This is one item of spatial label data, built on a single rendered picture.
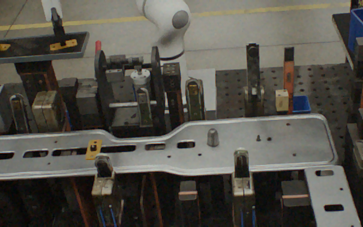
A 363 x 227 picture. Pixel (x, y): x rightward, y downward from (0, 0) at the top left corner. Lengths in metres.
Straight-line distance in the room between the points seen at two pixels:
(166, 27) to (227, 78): 0.59
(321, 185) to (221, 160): 0.27
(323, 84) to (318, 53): 1.55
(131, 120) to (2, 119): 0.39
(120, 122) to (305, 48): 2.36
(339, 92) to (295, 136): 0.73
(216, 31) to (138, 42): 0.58
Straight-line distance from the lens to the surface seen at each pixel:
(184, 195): 1.41
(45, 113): 1.68
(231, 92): 2.24
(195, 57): 3.84
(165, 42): 1.89
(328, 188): 1.41
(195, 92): 1.60
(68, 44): 1.78
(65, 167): 1.55
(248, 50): 1.52
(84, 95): 1.67
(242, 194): 1.32
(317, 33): 4.07
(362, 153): 1.42
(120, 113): 1.75
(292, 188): 1.43
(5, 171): 1.60
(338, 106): 2.17
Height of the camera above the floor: 1.99
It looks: 37 degrees down
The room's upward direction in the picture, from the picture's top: 7 degrees counter-clockwise
